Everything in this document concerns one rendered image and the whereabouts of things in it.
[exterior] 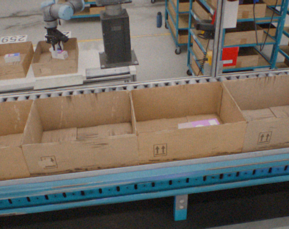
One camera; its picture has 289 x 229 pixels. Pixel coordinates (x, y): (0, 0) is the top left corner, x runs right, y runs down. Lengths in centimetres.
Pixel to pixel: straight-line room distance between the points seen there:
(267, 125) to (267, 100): 34
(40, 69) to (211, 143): 133
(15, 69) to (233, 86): 139
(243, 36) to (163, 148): 158
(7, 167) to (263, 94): 109
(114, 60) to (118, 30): 21
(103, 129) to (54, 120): 21
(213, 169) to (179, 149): 14
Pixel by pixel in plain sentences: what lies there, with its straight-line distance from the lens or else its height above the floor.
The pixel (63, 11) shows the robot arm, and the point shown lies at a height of 112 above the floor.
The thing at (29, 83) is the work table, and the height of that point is 74.
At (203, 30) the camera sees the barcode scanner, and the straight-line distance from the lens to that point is 194.
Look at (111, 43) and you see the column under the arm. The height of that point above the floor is 91.
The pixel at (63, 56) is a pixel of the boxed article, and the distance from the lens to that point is 234.
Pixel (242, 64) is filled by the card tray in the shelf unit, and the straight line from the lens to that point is 265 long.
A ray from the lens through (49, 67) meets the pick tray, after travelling 214.
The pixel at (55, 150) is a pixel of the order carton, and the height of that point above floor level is 101.
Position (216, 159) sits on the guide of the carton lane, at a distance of 119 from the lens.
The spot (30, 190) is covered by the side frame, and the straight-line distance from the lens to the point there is 117.
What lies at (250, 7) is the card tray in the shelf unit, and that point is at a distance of 248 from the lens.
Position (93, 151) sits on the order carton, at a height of 99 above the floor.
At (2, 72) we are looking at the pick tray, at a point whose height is 81.
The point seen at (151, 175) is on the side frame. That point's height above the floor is 91.
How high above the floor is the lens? 173
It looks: 35 degrees down
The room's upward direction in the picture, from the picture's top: 2 degrees counter-clockwise
